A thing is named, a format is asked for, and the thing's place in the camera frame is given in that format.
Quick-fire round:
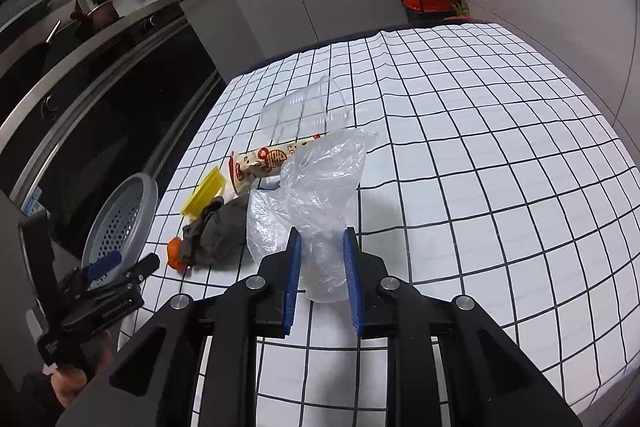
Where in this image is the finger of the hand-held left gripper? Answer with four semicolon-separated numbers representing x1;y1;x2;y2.
100;253;161;289
81;251;124;282

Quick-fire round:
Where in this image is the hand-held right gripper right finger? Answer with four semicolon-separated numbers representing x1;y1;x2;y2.
342;227;583;427

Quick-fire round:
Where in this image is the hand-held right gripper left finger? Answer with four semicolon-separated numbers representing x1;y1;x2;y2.
55;227;303;427

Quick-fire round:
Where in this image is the grey perforated basket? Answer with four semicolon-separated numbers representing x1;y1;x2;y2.
81;173;159;275

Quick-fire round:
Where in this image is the clear plastic bag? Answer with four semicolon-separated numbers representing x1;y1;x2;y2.
246;127;379;304

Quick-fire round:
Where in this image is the yellow plastic lid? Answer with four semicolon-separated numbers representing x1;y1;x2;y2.
181;167;228;218

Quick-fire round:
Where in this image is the red and white snack packet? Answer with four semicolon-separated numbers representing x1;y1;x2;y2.
229;134;323;196

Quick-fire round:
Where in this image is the clear plastic cup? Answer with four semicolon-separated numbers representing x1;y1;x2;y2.
260;76;353;151

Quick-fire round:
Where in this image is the person's left hand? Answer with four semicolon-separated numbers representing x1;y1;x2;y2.
50;329;121;409

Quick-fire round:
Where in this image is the orange peel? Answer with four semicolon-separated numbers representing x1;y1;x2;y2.
166;237;193;270

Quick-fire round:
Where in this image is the grey brown rag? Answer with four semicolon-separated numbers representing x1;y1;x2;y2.
181;196;251;269

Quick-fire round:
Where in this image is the blue oven sticker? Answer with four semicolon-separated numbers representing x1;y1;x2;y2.
22;188;52;217

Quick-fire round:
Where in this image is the black built-in oven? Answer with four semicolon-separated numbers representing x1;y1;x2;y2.
0;0;227;260

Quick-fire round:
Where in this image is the white checkered tablecloth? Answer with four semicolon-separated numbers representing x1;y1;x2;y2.
117;22;640;427

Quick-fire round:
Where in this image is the copper pot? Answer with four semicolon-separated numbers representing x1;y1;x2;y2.
70;1;122;30

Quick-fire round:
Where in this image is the grey kitchen cabinet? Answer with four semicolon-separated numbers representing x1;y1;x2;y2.
179;0;417;78

